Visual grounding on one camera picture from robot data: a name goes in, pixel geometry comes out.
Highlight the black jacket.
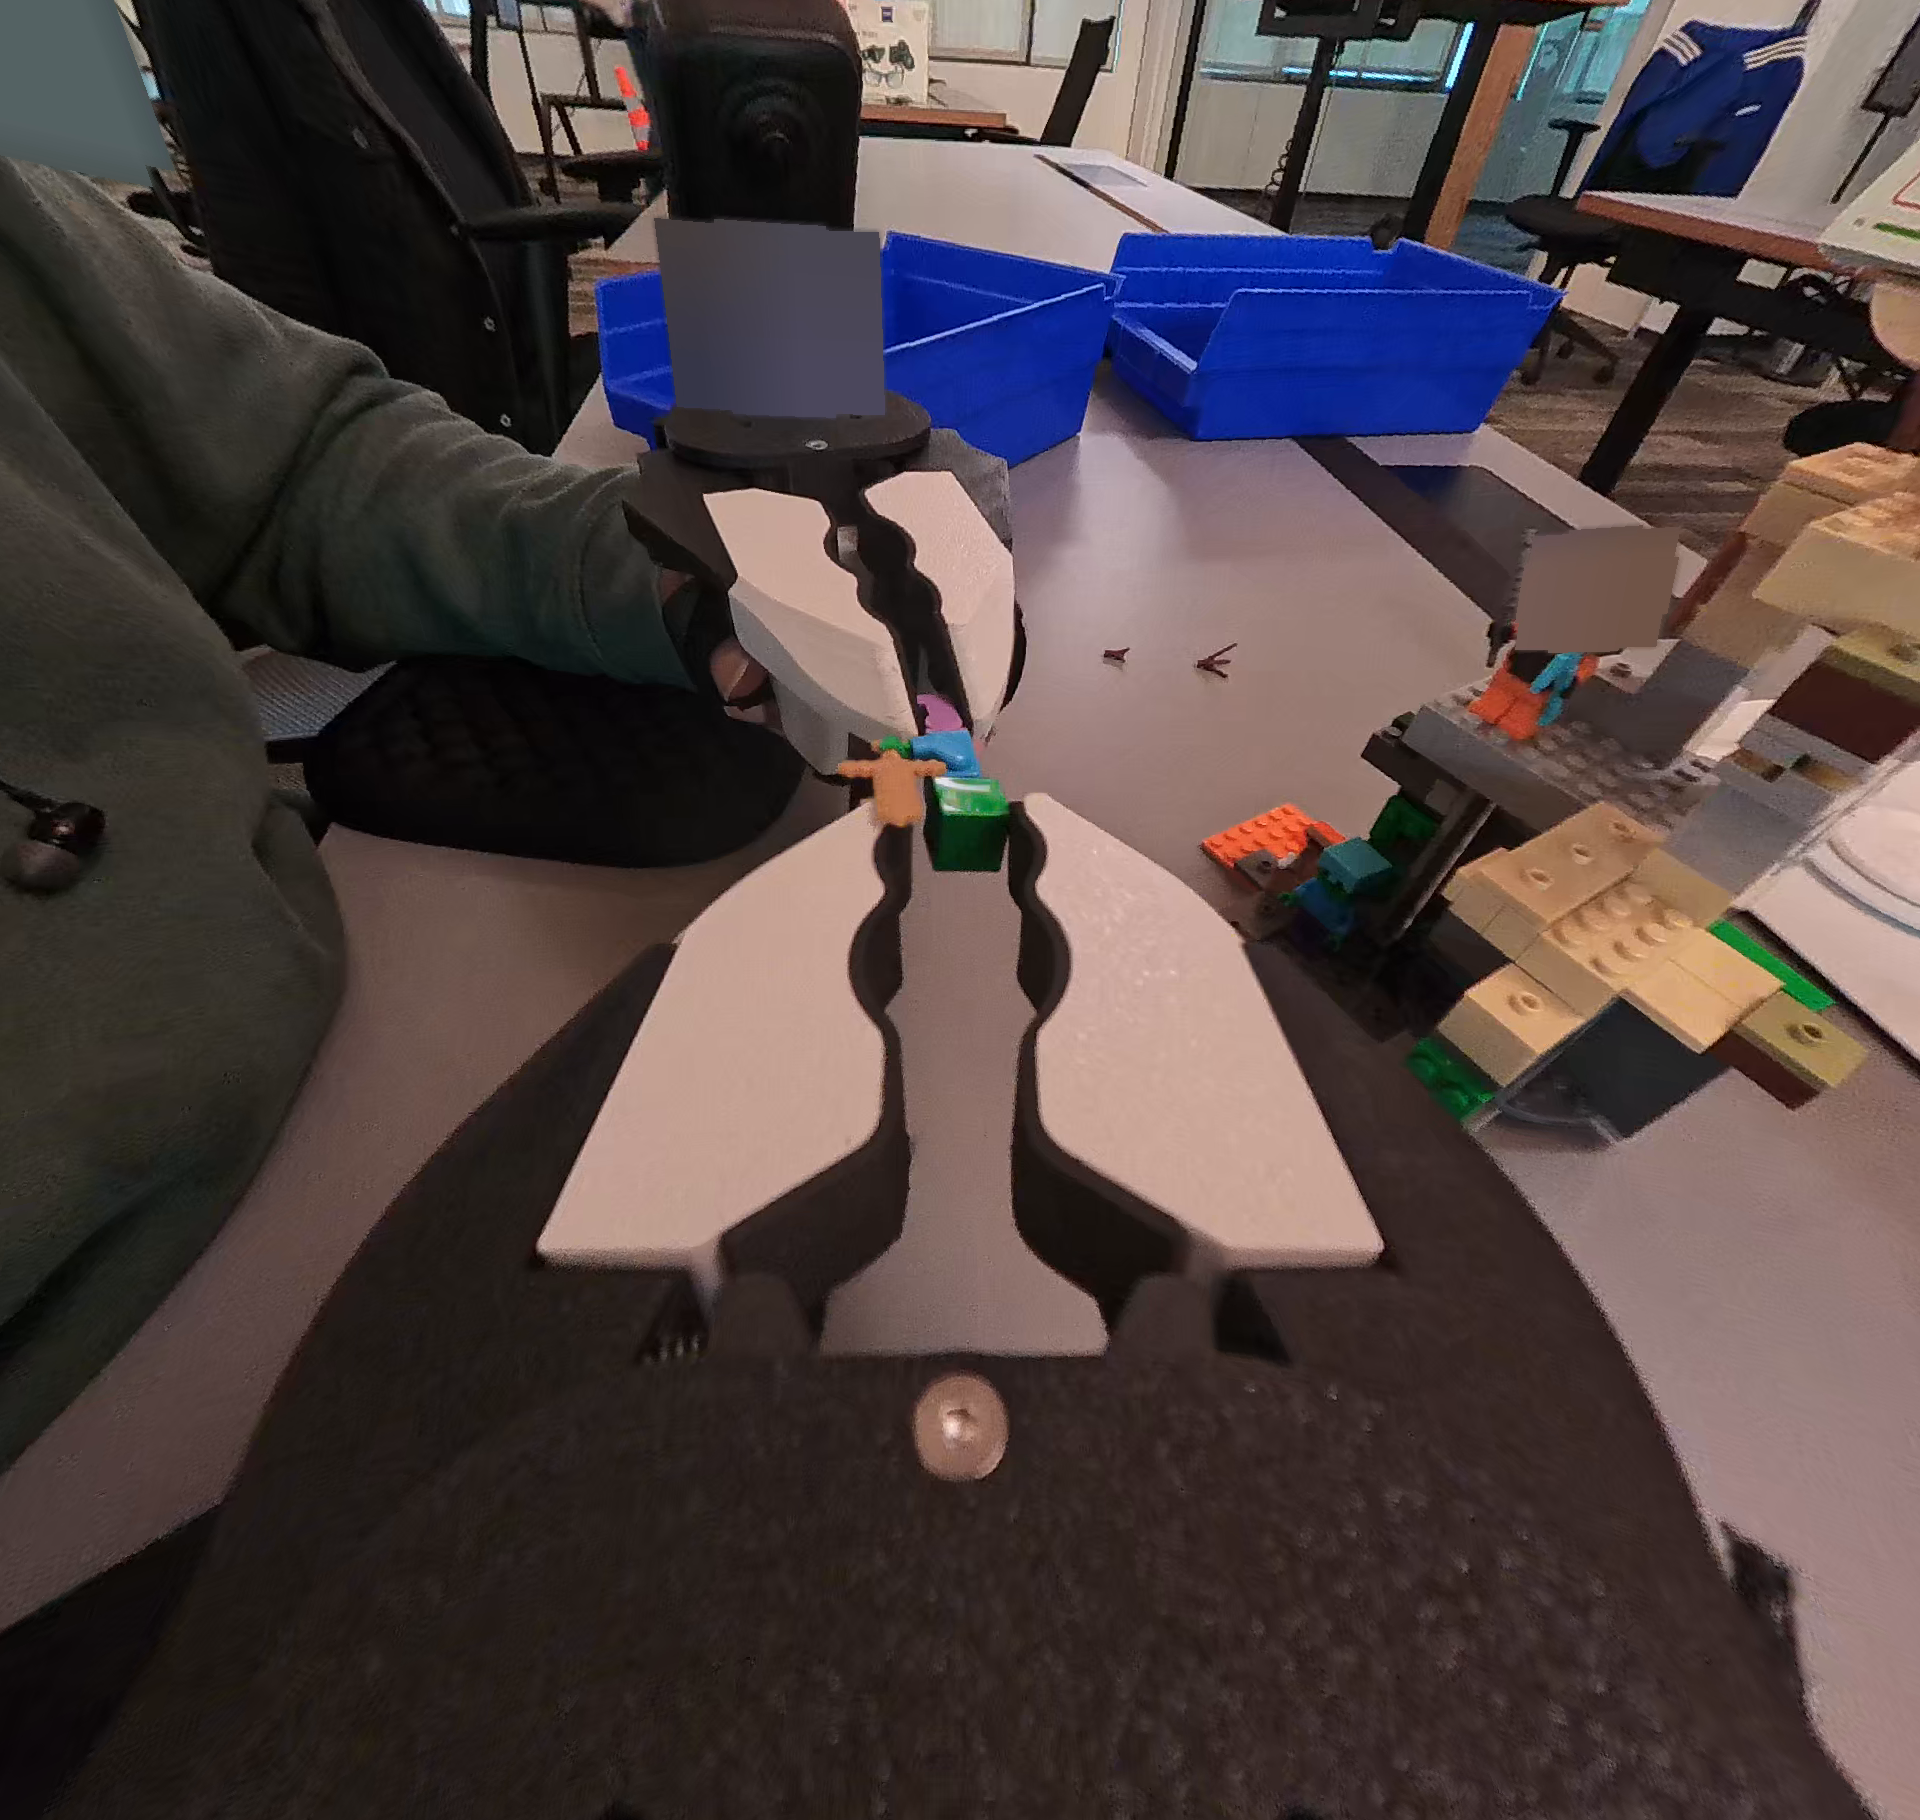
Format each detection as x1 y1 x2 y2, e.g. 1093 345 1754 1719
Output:
132 0 527 443

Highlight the green-headed toy zombie figure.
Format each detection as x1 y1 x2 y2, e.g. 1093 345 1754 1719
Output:
899 694 1011 876

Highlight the black office chair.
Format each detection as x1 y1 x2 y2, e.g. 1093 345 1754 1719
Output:
1505 117 1651 344
450 0 662 457

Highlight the black mesh chair seat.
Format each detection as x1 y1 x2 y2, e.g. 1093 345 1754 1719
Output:
247 647 806 867

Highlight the wooden standing desk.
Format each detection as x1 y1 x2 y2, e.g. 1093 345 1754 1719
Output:
1244 0 1637 254

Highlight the wooden desk with black legs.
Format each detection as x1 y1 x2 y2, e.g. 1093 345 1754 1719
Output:
1573 184 1920 495

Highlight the black earbud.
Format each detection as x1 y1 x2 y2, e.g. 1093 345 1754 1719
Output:
0 782 109 895

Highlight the teal-headed toy figure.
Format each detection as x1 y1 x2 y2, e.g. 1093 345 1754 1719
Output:
1289 837 1406 951

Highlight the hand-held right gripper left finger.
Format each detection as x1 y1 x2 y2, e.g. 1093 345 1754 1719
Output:
537 800 913 1275

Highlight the blue plastic bin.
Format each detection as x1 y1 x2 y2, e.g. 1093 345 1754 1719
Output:
1106 232 1566 443
595 232 1122 469

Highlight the toy brick building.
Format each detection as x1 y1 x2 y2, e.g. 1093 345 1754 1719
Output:
1200 440 1920 1146

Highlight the white book stand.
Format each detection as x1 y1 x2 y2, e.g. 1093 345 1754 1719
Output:
1746 785 1920 958

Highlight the orange toy minifigure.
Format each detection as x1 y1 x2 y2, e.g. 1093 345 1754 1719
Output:
1467 641 1603 744

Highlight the blue jacket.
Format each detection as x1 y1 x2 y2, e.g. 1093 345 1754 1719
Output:
1582 12 1812 201

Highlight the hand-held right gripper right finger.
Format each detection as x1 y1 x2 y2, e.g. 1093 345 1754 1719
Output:
1012 795 1386 1275

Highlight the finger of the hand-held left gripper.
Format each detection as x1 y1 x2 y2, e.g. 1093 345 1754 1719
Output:
702 485 927 775
862 469 1026 743

